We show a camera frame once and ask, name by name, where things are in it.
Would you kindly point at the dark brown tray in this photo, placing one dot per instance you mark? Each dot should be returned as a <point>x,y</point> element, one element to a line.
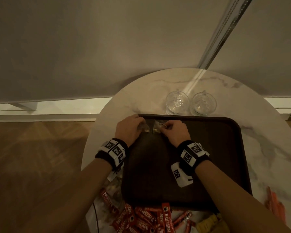
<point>208,162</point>

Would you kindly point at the perforated metal wall rail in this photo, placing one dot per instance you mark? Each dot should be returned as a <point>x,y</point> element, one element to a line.
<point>226,29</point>

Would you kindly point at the person's right hand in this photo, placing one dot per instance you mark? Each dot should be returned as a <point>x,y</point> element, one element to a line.
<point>177,134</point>

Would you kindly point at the black left wristband with markers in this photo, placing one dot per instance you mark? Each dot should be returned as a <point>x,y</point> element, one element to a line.
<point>112,152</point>

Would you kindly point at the person's right forearm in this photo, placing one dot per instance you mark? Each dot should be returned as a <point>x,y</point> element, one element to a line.
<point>237,203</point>

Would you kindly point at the black wristband with markers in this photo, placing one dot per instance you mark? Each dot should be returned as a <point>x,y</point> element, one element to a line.
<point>112,152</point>
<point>192,156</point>

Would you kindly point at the pile of red Nescafe sachets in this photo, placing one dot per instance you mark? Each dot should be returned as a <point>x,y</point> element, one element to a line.
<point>145,218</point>

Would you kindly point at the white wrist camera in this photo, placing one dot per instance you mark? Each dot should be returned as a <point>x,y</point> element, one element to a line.
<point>180,175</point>
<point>116,173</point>

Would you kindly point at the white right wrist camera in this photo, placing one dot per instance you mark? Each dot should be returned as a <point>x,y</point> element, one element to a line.
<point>180,175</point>

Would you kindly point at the pile of orange stick packets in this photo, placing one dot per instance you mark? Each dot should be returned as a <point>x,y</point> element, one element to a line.
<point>274,203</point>

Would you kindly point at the pile of tea bags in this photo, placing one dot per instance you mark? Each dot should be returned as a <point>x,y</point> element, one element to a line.
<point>114,189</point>

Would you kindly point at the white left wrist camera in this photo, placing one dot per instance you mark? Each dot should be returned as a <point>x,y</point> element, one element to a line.
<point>116,173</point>

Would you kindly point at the black right wristband with markers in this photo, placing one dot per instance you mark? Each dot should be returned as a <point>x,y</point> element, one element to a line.
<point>192,156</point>

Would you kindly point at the pile of yellow sachets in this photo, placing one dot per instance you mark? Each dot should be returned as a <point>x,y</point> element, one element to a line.
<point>211,224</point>

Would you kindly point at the clear glass cup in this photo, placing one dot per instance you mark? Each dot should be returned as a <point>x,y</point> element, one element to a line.
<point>203,103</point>
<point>177,102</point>

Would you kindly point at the person's left hand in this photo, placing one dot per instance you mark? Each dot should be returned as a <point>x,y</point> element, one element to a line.
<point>128,129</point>

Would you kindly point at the person's left forearm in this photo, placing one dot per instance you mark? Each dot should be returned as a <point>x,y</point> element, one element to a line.
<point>70,201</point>

